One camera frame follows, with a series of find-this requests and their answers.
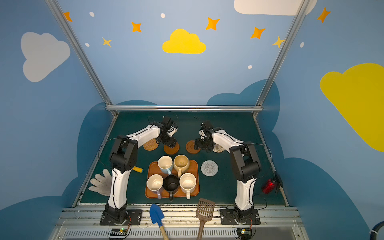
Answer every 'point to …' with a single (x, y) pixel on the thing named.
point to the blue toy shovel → (157, 215)
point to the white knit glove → (103, 185)
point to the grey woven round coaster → (209, 168)
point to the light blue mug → (165, 164)
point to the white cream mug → (188, 182)
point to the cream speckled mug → (181, 164)
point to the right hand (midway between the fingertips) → (200, 146)
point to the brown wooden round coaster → (190, 147)
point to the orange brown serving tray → (152, 168)
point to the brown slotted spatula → (205, 212)
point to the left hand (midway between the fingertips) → (168, 141)
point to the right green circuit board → (243, 234)
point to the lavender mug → (155, 183)
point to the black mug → (171, 184)
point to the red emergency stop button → (268, 186)
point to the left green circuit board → (118, 232)
